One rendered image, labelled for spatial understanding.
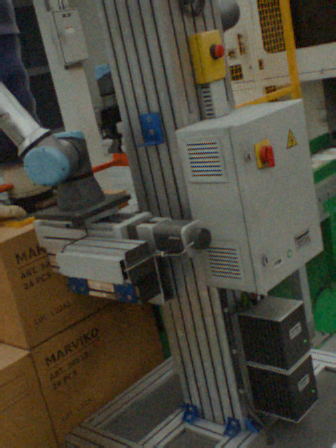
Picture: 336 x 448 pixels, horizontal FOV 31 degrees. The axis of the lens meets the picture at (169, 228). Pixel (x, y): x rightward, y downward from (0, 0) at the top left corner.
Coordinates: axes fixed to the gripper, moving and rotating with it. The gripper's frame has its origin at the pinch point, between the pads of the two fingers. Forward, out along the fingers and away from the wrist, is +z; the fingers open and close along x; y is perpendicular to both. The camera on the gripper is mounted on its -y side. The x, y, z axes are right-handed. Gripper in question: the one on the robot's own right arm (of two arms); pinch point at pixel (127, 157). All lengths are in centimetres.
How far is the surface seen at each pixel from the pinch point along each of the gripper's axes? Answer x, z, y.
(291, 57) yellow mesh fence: -75, -14, -233
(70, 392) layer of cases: -4, 77, 48
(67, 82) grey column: -125, -29, -73
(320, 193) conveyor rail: 5, 52, -123
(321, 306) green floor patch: 11, 107, -100
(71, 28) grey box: -118, -58, -79
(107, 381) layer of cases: -4, 83, 31
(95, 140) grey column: -123, 8, -82
